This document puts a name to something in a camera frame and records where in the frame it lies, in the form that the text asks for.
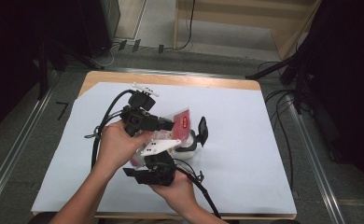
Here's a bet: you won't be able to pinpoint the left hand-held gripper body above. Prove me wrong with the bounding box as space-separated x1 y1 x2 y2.
119 81 161 138

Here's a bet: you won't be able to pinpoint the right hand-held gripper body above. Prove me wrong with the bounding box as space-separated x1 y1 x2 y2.
138 138 182 188

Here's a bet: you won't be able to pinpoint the red and white spout pouch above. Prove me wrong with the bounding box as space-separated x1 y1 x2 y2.
129 107 192 171

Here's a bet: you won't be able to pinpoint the clear jar with black lid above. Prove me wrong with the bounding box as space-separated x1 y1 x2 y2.
170 116 209 161

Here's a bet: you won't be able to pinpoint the person's right hand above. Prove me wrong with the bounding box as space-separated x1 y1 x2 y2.
148 169 201 217

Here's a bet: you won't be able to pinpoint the person's left hand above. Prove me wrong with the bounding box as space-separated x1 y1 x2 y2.
95 119 155 175

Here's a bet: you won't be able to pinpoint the wooden table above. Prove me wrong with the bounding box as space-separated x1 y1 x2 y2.
30 70 298 221

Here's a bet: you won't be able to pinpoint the white paper sheet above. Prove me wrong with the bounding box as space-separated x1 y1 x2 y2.
31 81 298 216

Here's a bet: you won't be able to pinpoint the black cabinet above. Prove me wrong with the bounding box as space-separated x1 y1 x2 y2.
77 0 121 59

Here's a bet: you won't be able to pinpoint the black metal stand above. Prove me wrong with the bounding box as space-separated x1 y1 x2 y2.
245 46 315 115

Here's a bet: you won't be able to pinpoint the black curtain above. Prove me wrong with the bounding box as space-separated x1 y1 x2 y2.
0 0 82 142
295 0 364 204

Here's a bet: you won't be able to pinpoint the left hand-held gripper cable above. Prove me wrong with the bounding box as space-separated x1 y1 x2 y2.
84 89 138 171

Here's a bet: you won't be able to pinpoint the hand-held gripper cable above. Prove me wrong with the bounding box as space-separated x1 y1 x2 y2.
173 158 222 219
84 89 138 171

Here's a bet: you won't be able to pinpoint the right hand-held gripper cable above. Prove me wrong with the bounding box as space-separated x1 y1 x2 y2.
173 158 222 219

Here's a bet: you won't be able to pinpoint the white floor cable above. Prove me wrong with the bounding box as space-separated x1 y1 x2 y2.
92 43 122 68

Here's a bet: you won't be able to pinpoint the black hanging cable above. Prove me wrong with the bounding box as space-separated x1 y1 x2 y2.
172 0 197 51

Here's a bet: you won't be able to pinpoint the black floor cables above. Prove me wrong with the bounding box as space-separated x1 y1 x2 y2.
257 60 297 191

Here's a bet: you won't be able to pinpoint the metal floor rail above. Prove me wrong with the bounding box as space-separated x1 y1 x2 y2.
286 92 346 224
0 71 62 213

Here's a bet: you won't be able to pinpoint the light wooden frame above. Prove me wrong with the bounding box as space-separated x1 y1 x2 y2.
173 0 323 61

